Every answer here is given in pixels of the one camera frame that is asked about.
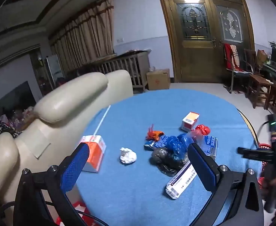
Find beige leather sofa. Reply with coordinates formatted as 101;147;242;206
0;69;134;226

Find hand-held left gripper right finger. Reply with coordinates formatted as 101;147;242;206
187;142;264;226

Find white plastic stick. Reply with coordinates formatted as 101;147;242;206
94;105;111;137

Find red plastic bag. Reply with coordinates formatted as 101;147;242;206
187;124;211;144

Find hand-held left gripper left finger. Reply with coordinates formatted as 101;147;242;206
15;142;90;226

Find wooden armchair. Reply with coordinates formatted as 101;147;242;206
243;49;263;76

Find small cardboard box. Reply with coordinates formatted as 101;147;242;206
147;69;171;90

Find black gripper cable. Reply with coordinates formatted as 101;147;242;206
0;200;109;226

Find blue white medicine box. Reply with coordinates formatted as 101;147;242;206
199;135;218;160

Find small orange white box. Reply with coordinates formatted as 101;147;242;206
181;112;200;132

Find blue plastic bag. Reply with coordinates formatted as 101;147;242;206
167;133;193;162

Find orange plastic wrapper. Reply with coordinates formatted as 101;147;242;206
146;124;164;140

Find metal chair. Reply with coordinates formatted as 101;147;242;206
224;44;255;94

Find white paper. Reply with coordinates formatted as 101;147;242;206
119;147;137;164

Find white refrigerator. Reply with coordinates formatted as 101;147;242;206
46;54;64;83

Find beige striped cloth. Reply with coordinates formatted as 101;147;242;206
230;45;240;67

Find beige striped curtains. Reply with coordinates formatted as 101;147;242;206
49;5;115;76

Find wooden crib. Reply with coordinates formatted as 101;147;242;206
67;50;151;93

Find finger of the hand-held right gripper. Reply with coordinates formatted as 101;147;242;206
237;147;276;167

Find red plastic basket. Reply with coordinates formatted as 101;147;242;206
255;142;273;190

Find red white package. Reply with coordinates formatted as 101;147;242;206
56;201;89;226

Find glass desk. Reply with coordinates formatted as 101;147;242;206
262;61;276;85

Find red cloth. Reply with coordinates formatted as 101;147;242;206
224;44;243;72

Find dark display cabinet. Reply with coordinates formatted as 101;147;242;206
30;49;46;95

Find pink floral cloth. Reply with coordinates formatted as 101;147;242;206
2;107;35;132

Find wooden double door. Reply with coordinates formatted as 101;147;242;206
154;0;256;84

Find grey plastic bag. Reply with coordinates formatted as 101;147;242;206
151;147;191;177

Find brown paper bag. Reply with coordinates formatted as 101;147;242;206
257;49;268;67

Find orange white carton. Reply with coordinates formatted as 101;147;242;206
81;135;106;173

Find black television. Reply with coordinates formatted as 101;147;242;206
0;81;37;120

